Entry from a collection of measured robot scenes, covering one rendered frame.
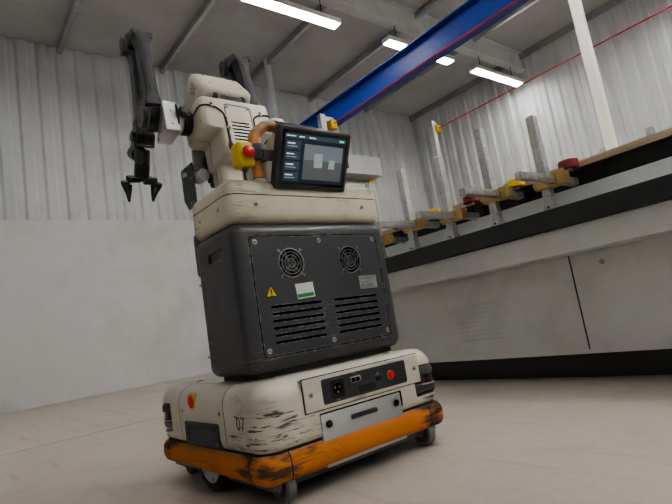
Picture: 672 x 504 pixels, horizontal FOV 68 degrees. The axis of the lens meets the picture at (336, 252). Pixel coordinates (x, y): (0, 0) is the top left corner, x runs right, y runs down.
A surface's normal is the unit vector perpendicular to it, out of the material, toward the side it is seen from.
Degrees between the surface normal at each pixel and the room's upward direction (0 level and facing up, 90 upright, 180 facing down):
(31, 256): 90
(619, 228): 90
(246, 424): 90
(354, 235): 90
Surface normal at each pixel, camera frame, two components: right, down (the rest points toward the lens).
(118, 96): 0.61, -0.22
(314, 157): 0.62, 0.22
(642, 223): -0.77, 0.04
